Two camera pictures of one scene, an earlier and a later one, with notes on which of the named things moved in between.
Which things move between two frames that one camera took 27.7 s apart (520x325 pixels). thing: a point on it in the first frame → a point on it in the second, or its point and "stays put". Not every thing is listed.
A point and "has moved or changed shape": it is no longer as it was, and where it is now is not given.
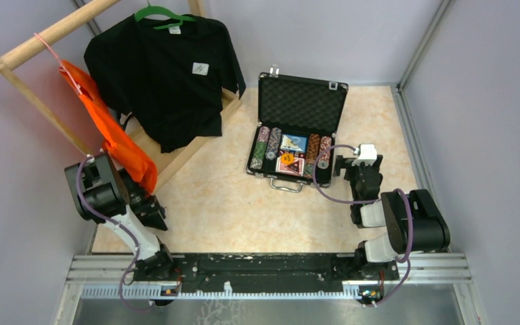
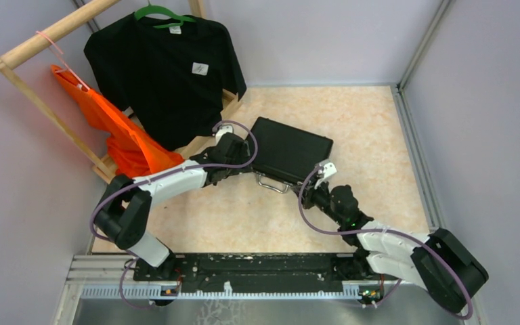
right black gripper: (359, 168) → (307, 191)
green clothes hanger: (152, 10) stays put
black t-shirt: (170, 73) stays put
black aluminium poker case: (292, 141) has moved or changed shape
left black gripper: (147, 209) → (242, 149)
